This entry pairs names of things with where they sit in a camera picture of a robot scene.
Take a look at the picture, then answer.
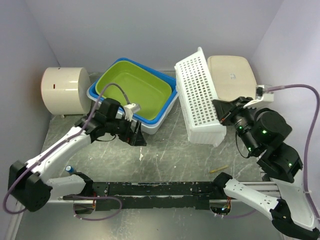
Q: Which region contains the blue plastic tub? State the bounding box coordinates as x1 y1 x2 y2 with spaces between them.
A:
88 57 179 127

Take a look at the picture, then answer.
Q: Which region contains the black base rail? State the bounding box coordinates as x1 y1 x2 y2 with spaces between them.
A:
88 181 228 210

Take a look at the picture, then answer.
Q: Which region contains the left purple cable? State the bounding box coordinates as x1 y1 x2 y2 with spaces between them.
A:
2 82 133 221

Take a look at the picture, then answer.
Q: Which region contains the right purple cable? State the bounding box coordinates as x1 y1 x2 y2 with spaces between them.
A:
214 84 320 220

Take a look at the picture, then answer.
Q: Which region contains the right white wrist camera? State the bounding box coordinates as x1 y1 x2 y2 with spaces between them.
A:
243 84 274 109

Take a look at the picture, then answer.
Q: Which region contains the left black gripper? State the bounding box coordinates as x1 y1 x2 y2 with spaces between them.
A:
106 113 147 146

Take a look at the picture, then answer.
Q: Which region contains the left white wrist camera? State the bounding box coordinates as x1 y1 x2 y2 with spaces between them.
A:
123 103 141 122

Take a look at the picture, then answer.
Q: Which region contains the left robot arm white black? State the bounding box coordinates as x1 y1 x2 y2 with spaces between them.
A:
2 98 147 214

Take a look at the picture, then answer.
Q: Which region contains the purple cable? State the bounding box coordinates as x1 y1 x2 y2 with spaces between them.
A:
2 82 133 221
214 84 320 220

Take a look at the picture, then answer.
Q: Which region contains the white perforated basket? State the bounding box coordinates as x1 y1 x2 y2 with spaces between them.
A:
174 47 227 147

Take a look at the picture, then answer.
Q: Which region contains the small wooden stick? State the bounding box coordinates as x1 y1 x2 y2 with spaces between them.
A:
209 165 229 174

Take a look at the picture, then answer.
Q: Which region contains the white plastic tub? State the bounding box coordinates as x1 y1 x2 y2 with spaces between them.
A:
86 82 178 135

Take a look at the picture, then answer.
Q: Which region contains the large cream perforated basket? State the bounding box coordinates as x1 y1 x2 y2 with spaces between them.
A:
207 55 257 102

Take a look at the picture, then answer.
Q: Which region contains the green plastic tub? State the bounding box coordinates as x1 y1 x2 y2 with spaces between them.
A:
95 60 173 121

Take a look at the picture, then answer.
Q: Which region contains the small blue capped bottle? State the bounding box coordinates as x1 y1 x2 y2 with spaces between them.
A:
64 165 76 175

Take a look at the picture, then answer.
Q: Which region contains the cream cylindrical appliance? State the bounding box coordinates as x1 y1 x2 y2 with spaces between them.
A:
41 67 92 116

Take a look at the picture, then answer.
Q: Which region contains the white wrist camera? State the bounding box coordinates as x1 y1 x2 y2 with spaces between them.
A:
243 84 274 109
123 103 141 122

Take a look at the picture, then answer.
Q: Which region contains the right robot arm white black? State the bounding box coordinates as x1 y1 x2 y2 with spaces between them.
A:
212 97 320 240

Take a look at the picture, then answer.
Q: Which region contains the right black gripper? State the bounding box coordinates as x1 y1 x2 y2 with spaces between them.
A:
213 95 260 154

